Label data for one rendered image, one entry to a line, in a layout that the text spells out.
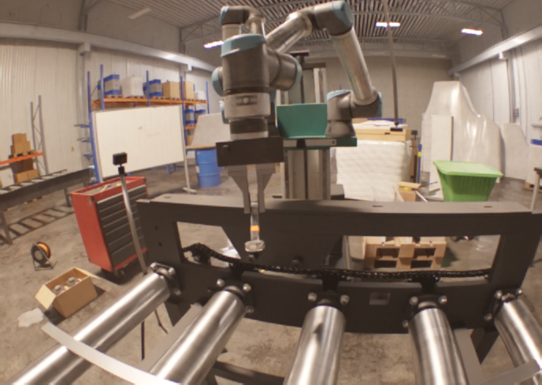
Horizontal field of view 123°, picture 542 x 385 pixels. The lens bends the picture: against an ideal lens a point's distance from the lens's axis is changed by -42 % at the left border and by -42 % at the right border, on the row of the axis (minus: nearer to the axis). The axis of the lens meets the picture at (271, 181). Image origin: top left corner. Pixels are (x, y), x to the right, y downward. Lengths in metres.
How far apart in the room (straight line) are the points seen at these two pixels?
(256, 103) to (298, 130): 1.19
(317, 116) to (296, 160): 0.34
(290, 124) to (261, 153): 1.17
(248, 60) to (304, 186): 1.40
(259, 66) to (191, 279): 0.73
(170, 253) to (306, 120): 1.15
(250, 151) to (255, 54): 0.18
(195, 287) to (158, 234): 0.23
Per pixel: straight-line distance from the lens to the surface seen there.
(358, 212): 0.62
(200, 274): 0.89
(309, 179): 1.76
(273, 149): 0.48
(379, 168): 3.91
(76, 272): 2.87
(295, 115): 1.64
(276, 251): 0.71
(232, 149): 0.48
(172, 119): 5.38
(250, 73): 0.47
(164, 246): 0.94
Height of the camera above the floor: 1.38
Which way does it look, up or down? 13 degrees down
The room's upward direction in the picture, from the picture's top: 3 degrees counter-clockwise
